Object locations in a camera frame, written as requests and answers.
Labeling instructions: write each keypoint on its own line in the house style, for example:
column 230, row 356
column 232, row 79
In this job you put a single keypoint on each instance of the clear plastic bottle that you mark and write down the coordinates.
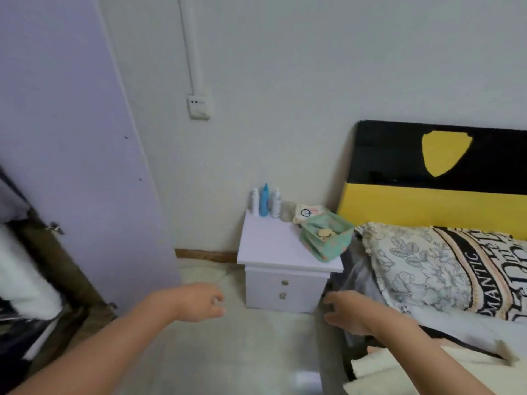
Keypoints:
column 276, row 205

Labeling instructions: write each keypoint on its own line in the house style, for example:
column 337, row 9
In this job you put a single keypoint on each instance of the black white printed pillow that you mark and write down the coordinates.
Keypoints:
column 432, row 267

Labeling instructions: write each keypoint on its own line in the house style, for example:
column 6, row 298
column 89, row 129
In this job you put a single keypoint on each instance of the pale green plastic bag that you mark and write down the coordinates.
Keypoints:
column 329, row 242

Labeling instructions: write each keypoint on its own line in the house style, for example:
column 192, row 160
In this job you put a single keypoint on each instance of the white plastic bottle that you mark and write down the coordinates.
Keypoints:
column 255, row 203

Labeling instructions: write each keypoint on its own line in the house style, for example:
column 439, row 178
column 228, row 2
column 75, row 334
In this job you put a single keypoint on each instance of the pale yellow polo shirt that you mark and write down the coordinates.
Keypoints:
column 366, row 368

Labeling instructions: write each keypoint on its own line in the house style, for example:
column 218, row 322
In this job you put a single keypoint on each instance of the lilac wardrobe door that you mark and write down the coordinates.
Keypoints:
column 82, row 139

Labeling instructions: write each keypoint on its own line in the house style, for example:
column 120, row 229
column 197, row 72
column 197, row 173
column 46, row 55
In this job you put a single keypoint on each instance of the blue plastic bottle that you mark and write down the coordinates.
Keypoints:
column 264, row 201

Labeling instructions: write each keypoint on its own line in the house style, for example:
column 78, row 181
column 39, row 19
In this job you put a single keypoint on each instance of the white wall socket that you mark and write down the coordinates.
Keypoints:
column 199, row 107

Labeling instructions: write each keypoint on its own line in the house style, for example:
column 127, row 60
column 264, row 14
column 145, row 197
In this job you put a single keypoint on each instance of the person's left forearm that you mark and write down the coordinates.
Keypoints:
column 90, row 357

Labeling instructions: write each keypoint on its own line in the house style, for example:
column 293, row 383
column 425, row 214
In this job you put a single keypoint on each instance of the person's right hand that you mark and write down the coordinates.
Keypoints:
column 356, row 312

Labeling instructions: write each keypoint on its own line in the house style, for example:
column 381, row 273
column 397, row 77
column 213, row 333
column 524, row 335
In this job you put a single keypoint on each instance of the row of clothes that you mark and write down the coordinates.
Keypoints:
column 24, row 279

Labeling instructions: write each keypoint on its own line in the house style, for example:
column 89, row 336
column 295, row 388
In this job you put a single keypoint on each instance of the white printed pouch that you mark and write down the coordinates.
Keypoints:
column 309, row 211

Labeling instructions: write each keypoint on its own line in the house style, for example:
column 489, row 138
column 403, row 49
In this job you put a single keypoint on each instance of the person's left hand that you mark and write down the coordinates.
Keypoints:
column 199, row 302

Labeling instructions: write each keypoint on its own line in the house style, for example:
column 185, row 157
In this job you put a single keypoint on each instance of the yellow black bed headboard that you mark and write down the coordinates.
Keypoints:
column 411, row 209

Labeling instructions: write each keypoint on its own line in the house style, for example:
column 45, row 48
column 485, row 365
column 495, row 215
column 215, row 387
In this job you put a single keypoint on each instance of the white nightstand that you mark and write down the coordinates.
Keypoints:
column 280, row 250

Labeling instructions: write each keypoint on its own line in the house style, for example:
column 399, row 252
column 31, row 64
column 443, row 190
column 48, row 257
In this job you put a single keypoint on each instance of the grey bed sheet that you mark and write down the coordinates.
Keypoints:
column 358, row 275

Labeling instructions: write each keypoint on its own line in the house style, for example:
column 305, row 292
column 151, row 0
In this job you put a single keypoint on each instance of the clear glass jar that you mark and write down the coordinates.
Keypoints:
column 287, row 211

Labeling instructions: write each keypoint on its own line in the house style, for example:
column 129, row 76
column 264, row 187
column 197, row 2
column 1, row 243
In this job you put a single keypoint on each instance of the person's right forearm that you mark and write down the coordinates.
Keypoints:
column 432, row 362

